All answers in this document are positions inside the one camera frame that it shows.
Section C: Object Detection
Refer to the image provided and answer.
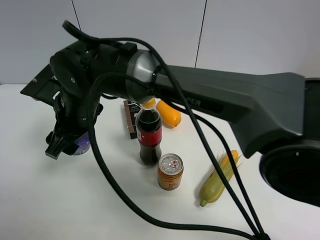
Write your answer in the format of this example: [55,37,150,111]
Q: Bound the purple lidded round container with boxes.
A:
[73,132,91,156]

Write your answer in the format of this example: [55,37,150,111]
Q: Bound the black cable thin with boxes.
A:
[62,20,270,240]

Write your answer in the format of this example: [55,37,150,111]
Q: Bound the cola bottle yellow cap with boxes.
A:
[135,97,162,166]

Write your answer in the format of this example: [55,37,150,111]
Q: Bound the orange yellow mango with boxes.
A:
[156,100,182,128]

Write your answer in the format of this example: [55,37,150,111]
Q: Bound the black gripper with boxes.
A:
[20,63,93,159]

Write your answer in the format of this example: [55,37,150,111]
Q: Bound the green husked corn cob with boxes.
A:
[199,153,234,207]

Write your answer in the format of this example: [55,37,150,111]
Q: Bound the dark brown rectangular box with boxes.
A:
[123,100,141,139]

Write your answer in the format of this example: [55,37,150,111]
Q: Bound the gold drink can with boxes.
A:
[157,153,184,191]

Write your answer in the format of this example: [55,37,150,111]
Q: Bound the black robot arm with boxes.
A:
[21,38,320,206]

